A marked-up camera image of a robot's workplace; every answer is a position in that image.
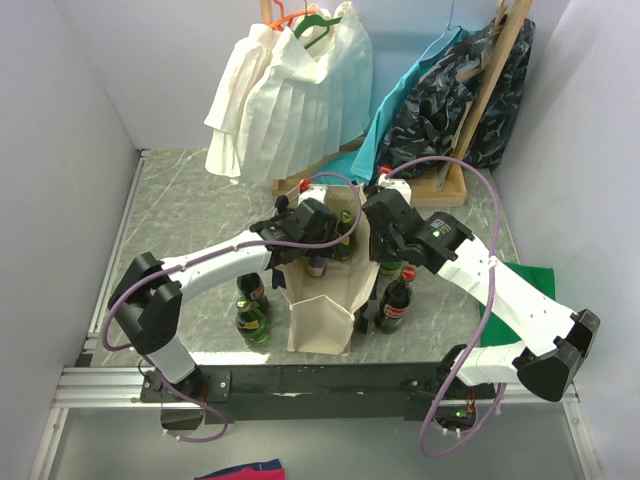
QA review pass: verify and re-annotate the green bottle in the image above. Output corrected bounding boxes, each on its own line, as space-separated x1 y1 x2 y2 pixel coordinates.
333 209 357 262
379 260 403 276
235 297 269 344

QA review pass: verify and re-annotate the silver beverage can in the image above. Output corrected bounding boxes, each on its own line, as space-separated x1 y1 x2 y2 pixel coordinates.
306 256 328 278

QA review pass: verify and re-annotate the cream canvas tote bag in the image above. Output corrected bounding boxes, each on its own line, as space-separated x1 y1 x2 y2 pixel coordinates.
280 215 379 356

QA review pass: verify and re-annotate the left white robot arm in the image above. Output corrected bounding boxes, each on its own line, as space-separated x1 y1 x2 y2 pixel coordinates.
105 198 337 402

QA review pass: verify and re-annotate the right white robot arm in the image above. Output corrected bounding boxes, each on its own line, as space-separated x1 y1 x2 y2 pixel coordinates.
363 189 600 402

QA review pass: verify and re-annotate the front right cola bottle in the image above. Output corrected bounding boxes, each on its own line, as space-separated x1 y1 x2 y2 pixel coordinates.
374 266 416 334

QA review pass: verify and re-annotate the cola bottle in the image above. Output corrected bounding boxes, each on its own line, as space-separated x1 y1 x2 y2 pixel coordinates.
236 273 270 314
374 266 416 334

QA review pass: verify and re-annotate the wooden clothes rack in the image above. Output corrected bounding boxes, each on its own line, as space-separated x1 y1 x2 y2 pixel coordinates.
272 0 532 207

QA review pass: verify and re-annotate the teal shirt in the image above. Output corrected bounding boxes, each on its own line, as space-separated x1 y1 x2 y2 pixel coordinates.
314 28 472 184

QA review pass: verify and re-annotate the front left cola bottle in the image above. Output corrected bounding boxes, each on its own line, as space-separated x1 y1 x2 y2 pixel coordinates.
236 273 270 314

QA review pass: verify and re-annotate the dark patterned garment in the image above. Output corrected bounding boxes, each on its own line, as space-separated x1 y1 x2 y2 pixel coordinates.
375 19 536 170

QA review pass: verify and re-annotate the white pleated garment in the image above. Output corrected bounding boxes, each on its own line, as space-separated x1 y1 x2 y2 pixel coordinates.
204 1 373 182

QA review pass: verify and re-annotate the green cloth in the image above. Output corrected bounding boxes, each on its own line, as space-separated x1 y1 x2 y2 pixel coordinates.
477 261 561 348

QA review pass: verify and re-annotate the black base beam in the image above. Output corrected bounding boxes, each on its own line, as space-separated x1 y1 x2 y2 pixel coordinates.
139 359 506 426

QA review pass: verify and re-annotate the orange hanger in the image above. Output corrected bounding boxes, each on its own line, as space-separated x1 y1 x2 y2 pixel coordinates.
264 0 318 30

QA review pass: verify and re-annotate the green hanger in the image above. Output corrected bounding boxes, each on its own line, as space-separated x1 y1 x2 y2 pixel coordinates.
292 10 343 50

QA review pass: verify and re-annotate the pink and blue cloth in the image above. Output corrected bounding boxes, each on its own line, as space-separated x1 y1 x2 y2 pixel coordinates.
195 459 286 480

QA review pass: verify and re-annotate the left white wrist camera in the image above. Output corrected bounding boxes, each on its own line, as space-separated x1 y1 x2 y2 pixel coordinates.
298 179 328 205

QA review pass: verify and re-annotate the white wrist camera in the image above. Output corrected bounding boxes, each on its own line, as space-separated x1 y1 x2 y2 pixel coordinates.
298 179 328 205
377 165 412 203

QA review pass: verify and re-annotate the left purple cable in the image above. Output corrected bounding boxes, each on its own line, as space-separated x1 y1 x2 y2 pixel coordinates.
101 171 364 444

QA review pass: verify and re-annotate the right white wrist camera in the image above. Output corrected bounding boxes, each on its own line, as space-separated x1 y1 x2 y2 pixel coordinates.
377 165 412 203

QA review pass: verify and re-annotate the blue wire hanger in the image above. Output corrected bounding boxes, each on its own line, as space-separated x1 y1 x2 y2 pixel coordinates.
418 0 459 62

